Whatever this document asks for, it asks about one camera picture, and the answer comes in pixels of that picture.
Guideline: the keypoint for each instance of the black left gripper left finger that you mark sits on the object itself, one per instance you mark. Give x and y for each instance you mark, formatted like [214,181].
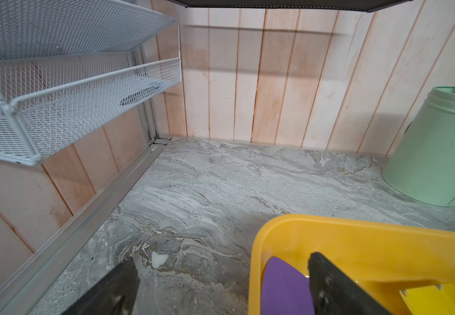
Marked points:
[115,293]

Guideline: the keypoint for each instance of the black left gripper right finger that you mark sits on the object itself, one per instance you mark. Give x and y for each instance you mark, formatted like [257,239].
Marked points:
[333,292]

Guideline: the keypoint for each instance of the purple toy shovel pink handle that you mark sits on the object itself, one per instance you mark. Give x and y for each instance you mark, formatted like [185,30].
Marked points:
[285,290]

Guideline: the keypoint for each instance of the yellow toy shovel orange handle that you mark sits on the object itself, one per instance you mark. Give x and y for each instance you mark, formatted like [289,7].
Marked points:
[436,299]

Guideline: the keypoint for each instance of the yellow plastic storage tray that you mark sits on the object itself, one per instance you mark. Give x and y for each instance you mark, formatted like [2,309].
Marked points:
[382,258]

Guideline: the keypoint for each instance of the green cylindrical pen cup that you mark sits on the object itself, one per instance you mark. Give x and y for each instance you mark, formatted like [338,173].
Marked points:
[423,165]

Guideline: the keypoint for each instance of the aluminium frame rail left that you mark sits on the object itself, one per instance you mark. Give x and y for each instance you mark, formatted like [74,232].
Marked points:
[20,293]

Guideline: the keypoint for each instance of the white wire mesh shelf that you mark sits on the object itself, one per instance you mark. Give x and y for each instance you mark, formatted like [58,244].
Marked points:
[66,69]

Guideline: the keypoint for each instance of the black wire mesh basket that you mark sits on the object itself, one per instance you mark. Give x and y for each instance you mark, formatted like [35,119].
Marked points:
[368,6]

